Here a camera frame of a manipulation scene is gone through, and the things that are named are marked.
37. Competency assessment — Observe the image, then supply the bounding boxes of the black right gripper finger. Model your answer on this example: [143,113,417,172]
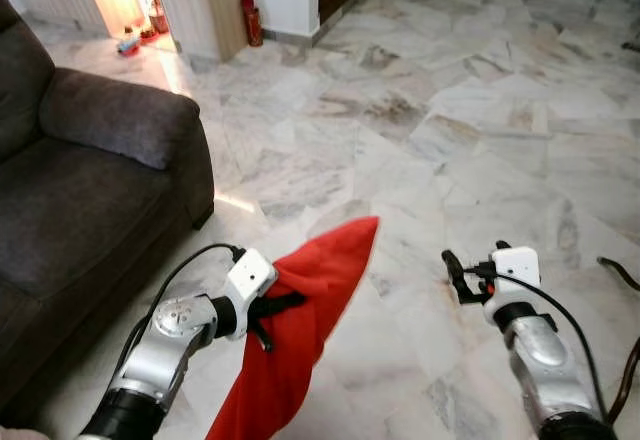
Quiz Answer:
[441,249,469,306]

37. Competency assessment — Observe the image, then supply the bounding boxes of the red pillow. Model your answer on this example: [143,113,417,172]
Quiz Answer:
[205,216,381,440]

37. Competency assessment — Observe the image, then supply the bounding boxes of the dark grey fabric sofa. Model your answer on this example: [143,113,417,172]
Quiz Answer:
[0,0,216,416]

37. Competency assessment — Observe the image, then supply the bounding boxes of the brown bentwood chair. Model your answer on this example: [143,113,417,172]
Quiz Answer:
[598,255,640,423]

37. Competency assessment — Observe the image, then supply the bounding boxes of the red cylindrical canister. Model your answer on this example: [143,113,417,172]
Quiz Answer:
[240,0,264,48]

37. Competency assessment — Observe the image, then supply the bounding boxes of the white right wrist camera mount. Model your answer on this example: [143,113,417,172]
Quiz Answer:
[490,247,541,306]

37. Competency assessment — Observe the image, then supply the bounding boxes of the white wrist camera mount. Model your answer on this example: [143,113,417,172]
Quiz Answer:
[490,247,541,306]
[222,249,278,311]

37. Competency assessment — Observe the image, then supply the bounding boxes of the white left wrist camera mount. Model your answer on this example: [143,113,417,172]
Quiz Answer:
[222,249,278,311]

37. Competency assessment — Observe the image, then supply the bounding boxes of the light wooden wall panel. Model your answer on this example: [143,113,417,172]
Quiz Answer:
[197,0,251,61]

